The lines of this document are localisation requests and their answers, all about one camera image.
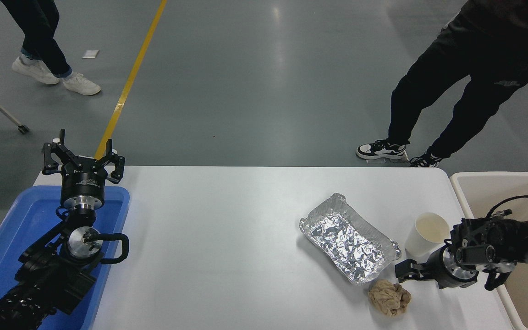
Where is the blue plastic tray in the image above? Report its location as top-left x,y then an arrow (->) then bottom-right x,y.
0,185 -> 131,330

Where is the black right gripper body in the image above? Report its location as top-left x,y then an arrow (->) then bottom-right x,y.
428,245 -> 464,290

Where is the person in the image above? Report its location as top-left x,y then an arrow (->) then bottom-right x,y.
0,0 -> 102,97
356,0 -> 528,168

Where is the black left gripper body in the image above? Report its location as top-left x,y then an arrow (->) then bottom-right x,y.
60,158 -> 109,198

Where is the crumpled tan paper ball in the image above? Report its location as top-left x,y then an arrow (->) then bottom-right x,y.
368,280 -> 412,318

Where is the crinkled foil tray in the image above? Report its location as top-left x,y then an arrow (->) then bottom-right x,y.
299,193 -> 402,286

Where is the white paper cup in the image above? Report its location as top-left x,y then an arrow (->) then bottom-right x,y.
405,212 -> 451,258

